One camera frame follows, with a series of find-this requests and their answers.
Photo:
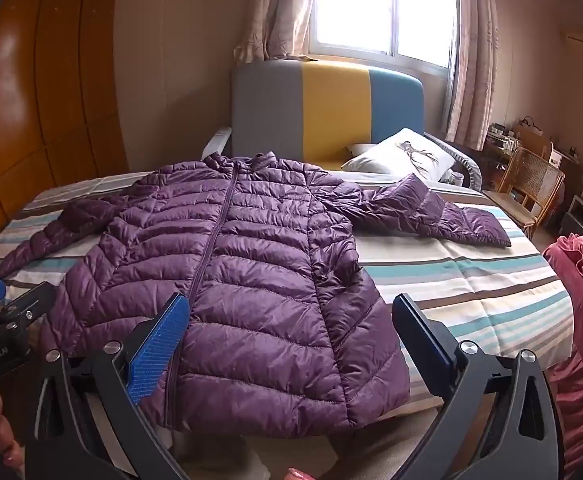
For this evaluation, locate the rattan chair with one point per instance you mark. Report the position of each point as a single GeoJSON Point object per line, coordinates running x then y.
{"type": "Point", "coordinates": [536, 175]}

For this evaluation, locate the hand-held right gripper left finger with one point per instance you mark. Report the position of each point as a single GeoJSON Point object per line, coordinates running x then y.
{"type": "Point", "coordinates": [154, 345]}

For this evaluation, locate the window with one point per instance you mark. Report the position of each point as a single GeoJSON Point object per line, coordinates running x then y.
{"type": "Point", "coordinates": [361, 5]}

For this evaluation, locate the beige patterned curtain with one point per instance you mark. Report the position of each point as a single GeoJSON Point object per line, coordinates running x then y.
{"type": "Point", "coordinates": [471, 50]}
{"type": "Point", "coordinates": [276, 10]}

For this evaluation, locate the orange wooden wardrobe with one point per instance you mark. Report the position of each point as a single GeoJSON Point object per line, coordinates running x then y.
{"type": "Point", "coordinates": [46, 85]}

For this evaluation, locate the striped bed sheet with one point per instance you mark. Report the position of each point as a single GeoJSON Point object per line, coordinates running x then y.
{"type": "Point", "coordinates": [471, 280]}

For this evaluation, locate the person's right hand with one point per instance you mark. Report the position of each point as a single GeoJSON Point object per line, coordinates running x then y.
{"type": "Point", "coordinates": [302, 474]}

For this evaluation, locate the white printed pillow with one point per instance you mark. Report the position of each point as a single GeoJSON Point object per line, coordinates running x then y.
{"type": "Point", "coordinates": [391, 157]}

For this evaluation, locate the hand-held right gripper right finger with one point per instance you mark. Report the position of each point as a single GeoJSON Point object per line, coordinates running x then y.
{"type": "Point", "coordinates": [441, 355]}

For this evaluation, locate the person's left hand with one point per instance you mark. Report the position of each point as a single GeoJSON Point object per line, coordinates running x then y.
{"type": "Point", "coordinates": [2, 435]}

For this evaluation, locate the grey yellow blue sofa chair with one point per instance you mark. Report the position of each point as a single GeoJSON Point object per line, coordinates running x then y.
{"type": "Point", "coordinates": [271, 105]}

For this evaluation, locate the purple quilted down jacket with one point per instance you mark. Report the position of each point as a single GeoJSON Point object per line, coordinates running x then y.
{"type": "Point", "coordinates": [271, 270]}

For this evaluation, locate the desk clutter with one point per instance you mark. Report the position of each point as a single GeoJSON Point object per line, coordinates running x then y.
{"type": "Point", "coordinates": [502, 139]}

